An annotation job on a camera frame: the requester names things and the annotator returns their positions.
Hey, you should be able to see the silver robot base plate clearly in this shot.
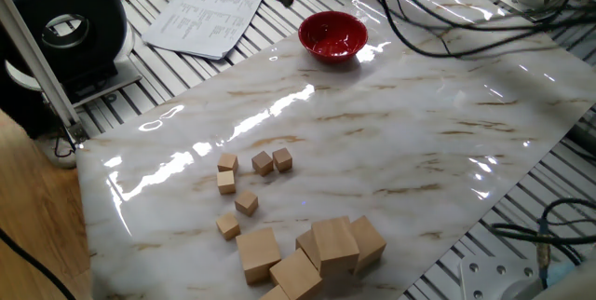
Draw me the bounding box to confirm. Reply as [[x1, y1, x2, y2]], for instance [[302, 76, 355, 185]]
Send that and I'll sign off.
[[459, 255, 536, 300]]

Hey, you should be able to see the small wooden cube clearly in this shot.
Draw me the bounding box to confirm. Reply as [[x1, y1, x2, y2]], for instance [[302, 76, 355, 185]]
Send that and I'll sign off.
[[216, 170, 237, 196], [272, 146, 294, 173], [251, 150, 275, 178], [215, 211, 242, 241], [234, 190, 260, 218], [217, 152, 239, 174]]

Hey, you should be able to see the white marble pattern board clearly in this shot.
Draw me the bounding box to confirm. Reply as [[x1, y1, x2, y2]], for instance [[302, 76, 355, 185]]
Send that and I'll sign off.
[[75, 0, 596, 300]]

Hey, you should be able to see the large wooden cube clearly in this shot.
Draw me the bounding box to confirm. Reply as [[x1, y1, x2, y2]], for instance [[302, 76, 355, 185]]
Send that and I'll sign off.
[[348, 215, 388, 276], [236, 227, 283, 286], [310, 216, 360, 279], [269, 247, 324, 300], [294, 228, 322, 271], [258, 284, 292, 300]]

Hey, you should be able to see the aluminium frame profile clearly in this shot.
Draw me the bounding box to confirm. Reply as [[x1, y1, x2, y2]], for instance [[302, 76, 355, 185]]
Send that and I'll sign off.
[[0, 0, 90, 148]]

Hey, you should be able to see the black base cable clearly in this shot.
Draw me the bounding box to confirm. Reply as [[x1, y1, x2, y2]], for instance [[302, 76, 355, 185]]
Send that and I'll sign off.
[[488, 197, 596, 266]]

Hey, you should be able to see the black floor cable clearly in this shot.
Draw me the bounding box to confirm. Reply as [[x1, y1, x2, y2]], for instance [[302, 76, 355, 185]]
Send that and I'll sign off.
[[0, 227, 77, 300]]

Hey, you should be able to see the red bowl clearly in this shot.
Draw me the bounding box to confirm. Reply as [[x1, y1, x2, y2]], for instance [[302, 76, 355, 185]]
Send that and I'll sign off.
[[297, 10, 370, 64]]

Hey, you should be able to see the white printed paper stack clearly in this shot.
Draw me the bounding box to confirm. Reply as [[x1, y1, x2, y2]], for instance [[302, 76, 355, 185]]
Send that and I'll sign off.
[[142, 0, 268, 61]]

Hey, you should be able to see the gold cable connector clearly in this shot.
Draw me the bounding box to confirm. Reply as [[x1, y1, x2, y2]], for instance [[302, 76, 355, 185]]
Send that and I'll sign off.
[[535, 218, 553, 290]]

